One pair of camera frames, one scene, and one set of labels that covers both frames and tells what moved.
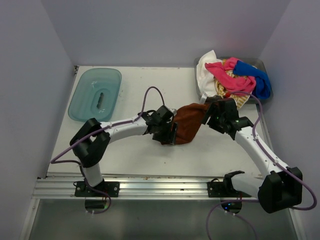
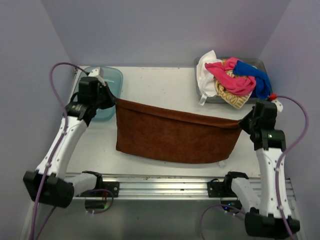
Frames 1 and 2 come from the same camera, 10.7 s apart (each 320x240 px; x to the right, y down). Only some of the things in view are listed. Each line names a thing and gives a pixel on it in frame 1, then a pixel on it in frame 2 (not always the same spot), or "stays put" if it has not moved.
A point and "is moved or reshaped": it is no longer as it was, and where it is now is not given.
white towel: [205, 78] stays put
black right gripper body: [216, 120] → [248, 121]
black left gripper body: [163, 133] → [103, 100]
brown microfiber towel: [189, 119] is moved or reshaped
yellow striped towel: [223, 90] stays put
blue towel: [262, 88] stays put
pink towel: [244, 85] stays put
